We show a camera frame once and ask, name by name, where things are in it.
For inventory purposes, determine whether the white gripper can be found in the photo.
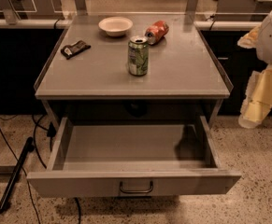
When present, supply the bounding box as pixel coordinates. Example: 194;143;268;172
237;10;272;129

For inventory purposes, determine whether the green soda can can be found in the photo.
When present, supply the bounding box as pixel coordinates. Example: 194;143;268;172
128;35;149;77

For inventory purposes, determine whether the red soda can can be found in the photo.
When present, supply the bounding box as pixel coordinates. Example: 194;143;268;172
145;21;169;45

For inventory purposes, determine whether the open grey top drawer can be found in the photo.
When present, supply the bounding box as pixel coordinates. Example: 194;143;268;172
28;116;241;198

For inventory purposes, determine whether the white paper bowl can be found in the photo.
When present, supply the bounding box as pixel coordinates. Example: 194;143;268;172
98;17;133;37

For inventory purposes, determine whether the grey cabinet table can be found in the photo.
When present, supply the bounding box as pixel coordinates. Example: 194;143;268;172
33;13;235;133

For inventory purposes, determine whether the dark snack bar wrapper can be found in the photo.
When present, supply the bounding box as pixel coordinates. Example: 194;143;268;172
61;40;91;60

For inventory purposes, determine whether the black power plug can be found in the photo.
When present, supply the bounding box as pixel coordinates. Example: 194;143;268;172
47;123;56;137

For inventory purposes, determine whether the black bar on floor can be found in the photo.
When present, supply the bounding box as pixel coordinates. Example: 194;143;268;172
0;137;34;214

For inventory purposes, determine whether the metal drawer handle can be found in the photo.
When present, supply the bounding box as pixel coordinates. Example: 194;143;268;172
119;181;153;195

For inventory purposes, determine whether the black floor cable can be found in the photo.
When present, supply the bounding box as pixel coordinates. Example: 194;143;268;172
0;114;82;224

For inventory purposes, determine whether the white horizontal rail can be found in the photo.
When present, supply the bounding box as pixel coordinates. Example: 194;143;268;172
0;20;261;31

